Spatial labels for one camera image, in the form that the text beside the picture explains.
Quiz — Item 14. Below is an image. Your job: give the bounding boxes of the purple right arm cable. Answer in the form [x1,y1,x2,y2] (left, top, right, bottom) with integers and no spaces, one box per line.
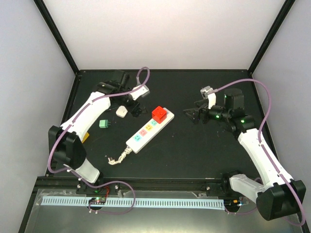
[208,79,306,227]

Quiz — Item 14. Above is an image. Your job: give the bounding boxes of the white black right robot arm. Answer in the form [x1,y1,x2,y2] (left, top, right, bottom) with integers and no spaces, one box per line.
[183,86,306,220]

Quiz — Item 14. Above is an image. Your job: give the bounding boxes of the red cube socket adapter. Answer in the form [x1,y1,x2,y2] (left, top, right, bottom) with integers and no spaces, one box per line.
[152,106,167,124]

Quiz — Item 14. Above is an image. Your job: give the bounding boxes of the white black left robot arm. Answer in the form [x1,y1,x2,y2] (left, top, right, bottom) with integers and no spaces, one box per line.
[48,70,149,194]

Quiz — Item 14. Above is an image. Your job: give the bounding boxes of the white charger block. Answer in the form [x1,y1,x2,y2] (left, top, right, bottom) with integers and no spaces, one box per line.
[116,106,128,118]

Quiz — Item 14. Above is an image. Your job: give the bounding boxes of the white power strip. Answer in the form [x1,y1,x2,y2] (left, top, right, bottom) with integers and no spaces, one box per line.
[126,108,174,153]

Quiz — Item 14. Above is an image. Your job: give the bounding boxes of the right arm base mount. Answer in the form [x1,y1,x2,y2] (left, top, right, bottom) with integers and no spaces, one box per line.
[205,181,242,198]

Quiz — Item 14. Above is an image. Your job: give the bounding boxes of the white power strip cord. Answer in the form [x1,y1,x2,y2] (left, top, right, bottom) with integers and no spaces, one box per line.
[107,147,133,166]

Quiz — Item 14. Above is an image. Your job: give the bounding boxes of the green plug adapter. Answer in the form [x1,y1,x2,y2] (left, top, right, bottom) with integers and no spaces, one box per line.
[99,119,111,129]

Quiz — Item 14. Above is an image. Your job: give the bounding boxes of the white slotted cable duct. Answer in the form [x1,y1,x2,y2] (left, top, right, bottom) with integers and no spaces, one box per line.
[40,196,225,210]

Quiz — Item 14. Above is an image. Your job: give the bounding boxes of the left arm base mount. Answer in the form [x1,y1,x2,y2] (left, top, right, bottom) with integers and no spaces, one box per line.
[75,181,121,196]

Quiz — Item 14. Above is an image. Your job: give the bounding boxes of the yellow cube socket adapter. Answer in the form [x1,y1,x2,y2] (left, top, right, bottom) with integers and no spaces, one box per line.
[82,132,89,143]

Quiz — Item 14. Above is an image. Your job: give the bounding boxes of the black front frame rail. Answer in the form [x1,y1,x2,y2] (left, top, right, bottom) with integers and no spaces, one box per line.
[35,176,296,195]

